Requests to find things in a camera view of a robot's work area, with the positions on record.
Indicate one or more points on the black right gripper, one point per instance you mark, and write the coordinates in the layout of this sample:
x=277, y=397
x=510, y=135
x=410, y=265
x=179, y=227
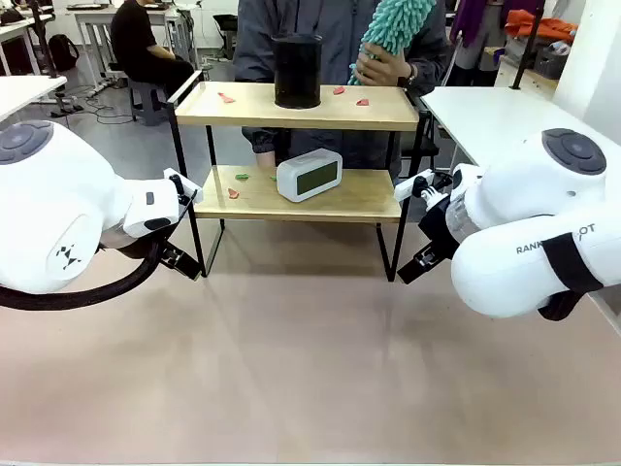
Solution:
x=439, y=228

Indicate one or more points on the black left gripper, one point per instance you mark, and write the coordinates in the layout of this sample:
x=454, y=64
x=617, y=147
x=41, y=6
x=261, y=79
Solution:
x=136, y=245

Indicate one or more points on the white digital alarm clock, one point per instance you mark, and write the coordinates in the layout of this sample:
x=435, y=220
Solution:
x=310, y=177

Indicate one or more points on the red paper scrap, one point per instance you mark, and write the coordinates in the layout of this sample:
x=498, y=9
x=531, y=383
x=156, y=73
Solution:
x=234, y=193
x=362, y=102
x=226, y=98
x=339, y=90

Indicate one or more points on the teal chenille duster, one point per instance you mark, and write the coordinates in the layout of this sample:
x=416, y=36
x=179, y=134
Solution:
x=393, y=29

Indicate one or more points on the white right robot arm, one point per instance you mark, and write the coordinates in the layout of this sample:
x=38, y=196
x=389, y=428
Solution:
x=524, y=204

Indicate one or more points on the person's left forearm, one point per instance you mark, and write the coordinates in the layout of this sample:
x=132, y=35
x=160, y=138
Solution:
x=429, y=75

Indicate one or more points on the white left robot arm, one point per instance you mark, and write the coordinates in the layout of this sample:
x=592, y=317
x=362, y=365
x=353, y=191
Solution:
x=48, y=218

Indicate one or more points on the person's right forearm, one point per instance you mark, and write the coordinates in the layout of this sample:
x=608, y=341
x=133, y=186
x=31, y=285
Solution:
x=264, y=141

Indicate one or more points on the person's right hand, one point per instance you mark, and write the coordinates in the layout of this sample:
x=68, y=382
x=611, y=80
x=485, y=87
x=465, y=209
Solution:
x=266, y=160

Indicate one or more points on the person's left hand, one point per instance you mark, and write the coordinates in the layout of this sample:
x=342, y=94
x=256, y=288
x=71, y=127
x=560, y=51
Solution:
x=383, y=68

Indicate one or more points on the grey stool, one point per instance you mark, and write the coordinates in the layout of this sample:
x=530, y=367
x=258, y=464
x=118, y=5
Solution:
x=148, y=97

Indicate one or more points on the black wrist watch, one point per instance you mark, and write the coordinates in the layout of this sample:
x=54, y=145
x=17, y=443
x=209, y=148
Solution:
x=411, y=77

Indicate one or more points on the black mesh cylinder container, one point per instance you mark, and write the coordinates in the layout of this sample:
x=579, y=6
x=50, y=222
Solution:
x=297, y=73

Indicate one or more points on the seated person in black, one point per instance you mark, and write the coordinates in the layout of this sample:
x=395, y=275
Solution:
x=140, y=43

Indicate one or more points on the white side table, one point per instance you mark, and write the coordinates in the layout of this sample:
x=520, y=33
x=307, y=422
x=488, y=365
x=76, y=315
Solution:
x=24, y=92

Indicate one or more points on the black stand pole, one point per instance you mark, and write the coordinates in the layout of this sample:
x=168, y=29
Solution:
x=44, y=43
x=526, y=48

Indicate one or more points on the grey storage crate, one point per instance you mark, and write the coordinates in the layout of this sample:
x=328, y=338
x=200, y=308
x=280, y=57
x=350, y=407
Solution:
x=548, y=60

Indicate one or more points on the black backpack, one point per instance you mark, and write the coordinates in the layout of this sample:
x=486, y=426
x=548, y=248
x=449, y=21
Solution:
x=63, y=51

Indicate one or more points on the orange cloth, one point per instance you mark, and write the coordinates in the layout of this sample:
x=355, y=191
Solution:
x=533, y=24

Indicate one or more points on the person's grey jacket torso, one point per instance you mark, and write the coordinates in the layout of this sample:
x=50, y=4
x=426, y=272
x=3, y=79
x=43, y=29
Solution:
x=310, y=19

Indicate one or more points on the white background desk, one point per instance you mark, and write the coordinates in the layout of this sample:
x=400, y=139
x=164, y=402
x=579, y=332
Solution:
x=97, y=10

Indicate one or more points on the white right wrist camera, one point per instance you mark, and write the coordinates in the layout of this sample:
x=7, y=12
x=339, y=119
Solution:
x=407, y=187

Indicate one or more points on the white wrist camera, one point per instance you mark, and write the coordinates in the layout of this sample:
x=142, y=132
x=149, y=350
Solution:
x=172, y=175
x=407, y=187

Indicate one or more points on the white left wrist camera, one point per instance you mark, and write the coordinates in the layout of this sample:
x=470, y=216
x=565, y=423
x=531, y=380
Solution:
x=172, y=175

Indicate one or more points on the wooden two-tier shelf black frame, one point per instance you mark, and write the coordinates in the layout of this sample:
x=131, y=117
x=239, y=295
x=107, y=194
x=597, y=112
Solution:
x=291, y=115

